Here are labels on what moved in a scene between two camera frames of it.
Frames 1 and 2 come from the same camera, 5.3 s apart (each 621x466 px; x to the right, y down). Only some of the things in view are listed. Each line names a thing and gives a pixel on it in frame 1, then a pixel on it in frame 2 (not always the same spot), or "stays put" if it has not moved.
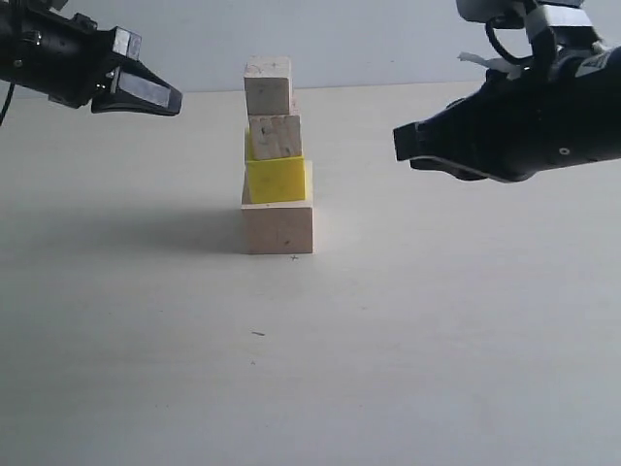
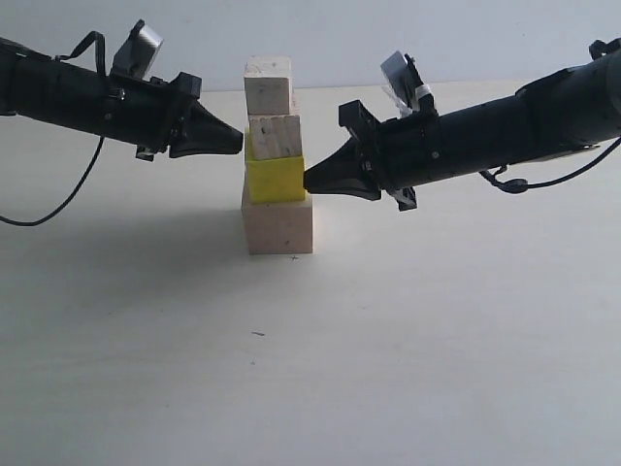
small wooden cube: [268, 84] stays put
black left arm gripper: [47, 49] -> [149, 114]
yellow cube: [276, 179] stays put
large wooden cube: [279, 226] stays put
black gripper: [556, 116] -> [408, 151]
